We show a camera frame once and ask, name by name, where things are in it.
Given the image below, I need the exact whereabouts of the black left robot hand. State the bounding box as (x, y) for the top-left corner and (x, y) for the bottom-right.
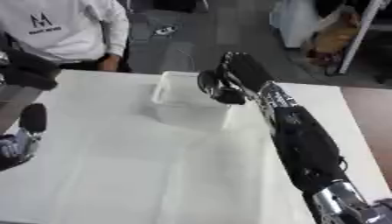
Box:
(0, 47), (61, 135)

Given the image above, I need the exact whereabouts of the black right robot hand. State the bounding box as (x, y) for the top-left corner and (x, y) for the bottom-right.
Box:
(196, 51), (276, 106)

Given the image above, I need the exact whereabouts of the white open box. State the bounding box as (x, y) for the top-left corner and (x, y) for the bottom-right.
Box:
(148, 70), (233, 131)

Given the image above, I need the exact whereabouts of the person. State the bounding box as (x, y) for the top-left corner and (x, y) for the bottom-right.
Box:
(0, 0), (132, 73)

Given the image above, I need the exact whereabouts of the person's hand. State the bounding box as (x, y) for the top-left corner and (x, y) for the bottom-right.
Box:
(98, 53), (123, 73)

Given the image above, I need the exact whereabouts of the small black and white object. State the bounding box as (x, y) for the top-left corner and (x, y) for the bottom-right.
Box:
(151, 24), (181, 37)

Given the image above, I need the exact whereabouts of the white pole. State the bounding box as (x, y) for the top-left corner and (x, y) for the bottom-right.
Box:
(337, 0), (386, 75)

